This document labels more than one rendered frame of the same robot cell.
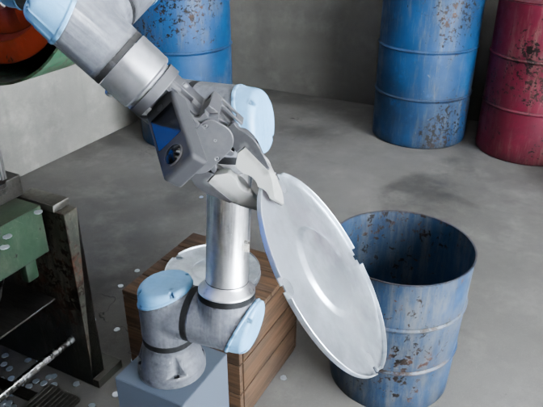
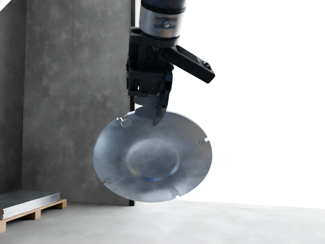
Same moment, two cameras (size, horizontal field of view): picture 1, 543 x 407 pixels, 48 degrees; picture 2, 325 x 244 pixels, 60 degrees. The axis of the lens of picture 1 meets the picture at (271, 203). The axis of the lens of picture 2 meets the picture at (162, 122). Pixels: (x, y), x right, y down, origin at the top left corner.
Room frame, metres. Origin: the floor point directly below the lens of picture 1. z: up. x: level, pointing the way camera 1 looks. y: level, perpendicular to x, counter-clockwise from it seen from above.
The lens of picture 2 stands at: (0.77, 0.61, 1.01)
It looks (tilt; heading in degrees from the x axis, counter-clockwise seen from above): 3 degrees up; 259
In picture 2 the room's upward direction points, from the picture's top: straight up
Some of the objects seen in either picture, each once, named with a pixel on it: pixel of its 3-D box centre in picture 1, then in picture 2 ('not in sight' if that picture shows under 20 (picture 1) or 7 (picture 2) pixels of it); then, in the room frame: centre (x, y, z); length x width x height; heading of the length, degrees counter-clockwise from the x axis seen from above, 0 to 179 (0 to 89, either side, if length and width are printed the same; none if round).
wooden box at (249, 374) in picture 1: (216, 320); not in sight; (1.54, 0.18, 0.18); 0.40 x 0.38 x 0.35; 63
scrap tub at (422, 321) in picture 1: (394, 310); not in sight; (1.51, -0.38, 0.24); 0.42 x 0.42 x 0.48
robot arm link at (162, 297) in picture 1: (169, 306); not in sight; (1.03, 0.22, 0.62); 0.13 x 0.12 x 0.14; 70
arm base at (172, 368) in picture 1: (170, 347); not in sight; (1.03, 0.22, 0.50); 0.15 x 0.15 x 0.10
